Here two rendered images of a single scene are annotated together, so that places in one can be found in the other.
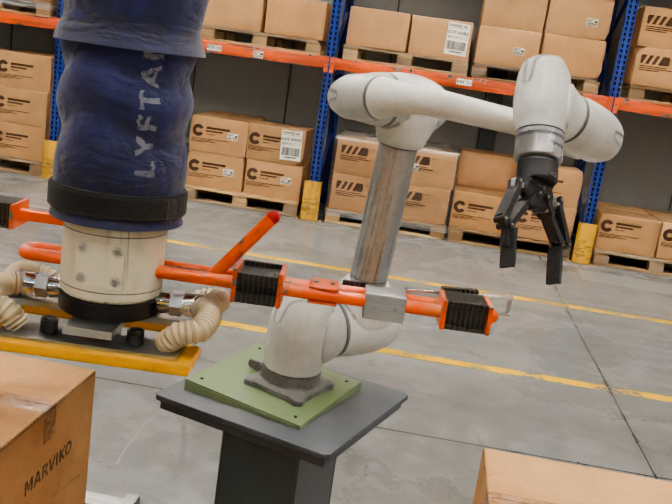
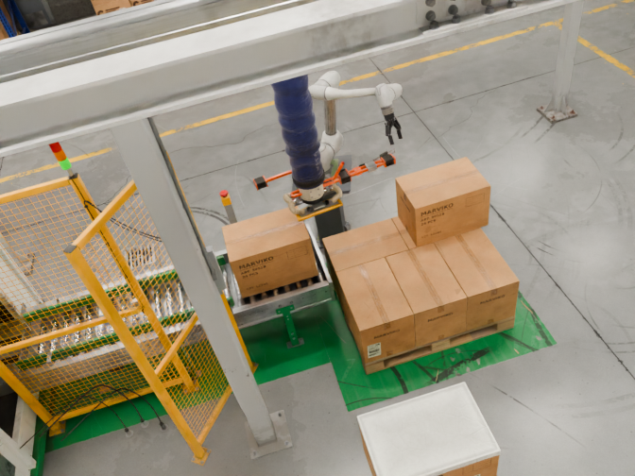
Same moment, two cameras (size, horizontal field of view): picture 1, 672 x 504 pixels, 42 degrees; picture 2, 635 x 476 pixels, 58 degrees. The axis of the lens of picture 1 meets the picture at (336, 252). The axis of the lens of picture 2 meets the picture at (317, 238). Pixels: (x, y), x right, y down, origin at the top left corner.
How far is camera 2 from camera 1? 297 cm
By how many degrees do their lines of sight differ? 33
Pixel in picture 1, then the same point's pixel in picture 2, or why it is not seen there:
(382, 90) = (330, 94)
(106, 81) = (308, 161)
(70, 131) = (301, 173)
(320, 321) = (328, 154)
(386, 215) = (333, 115)
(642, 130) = not seen: outside the picture
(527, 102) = (382, 101)
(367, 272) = (332, 131)
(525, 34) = not seen: outside the picture
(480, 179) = not seen: outside the picture
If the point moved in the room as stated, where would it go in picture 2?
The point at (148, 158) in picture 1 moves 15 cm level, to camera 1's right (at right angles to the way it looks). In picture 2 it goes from (319, 169) to (339, 161)
